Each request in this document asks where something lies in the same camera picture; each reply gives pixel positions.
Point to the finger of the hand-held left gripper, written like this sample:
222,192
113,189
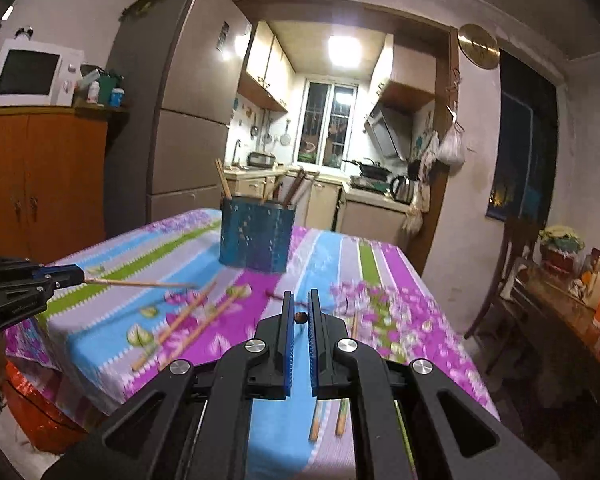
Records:
55,272
25,291

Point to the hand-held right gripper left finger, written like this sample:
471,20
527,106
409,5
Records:
289,350

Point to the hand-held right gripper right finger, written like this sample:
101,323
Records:
315,350

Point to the row of wooden chopsticks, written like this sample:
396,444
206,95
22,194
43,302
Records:
190,311

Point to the blue perforated utensil holder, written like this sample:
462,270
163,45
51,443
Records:
255,235

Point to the orange wooden cabinet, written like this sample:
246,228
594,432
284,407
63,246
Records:
45,185

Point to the floral striped tablecloth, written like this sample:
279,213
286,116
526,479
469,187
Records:
330,260

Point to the red shiny container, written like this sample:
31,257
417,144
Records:
40,410

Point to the lower kitchen cabinets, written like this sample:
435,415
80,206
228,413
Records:
370,215

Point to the kitchen cabinets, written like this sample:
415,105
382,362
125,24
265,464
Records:
267,70
370,215

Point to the gas stove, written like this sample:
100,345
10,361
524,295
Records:
370,185

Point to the hanging cloth bags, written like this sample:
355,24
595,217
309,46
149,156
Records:
416,207

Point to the white medicine bottle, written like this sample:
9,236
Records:
94,93

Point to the steel electric kettle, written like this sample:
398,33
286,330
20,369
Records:
403,189

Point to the blue lidded jar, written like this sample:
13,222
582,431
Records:
117,97

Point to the black wok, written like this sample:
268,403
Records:
370,167

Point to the wooden chair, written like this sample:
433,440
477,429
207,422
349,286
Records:
500,300

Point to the silver countertop appliance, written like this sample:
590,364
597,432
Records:
261,160

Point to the grey refrigerator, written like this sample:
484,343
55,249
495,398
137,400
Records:
180,125

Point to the green plastic container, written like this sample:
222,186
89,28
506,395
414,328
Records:
109,82

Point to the white microwave oven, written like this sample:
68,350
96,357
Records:
27,72

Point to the kitchen window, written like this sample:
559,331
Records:
327,122

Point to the steel range hood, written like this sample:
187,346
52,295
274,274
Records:
387,132

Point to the wooden side table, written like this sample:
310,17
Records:
555,320

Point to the white hanging plastic bag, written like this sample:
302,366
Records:
451,147

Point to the potted flowers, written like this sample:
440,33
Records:
561,247

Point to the upper kitchen cabinets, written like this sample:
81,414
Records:
267,70

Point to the fridge magnet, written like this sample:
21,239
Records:
223,36

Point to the ceiling light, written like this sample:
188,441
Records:
345,51

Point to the gold wall clock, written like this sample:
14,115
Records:
478,46

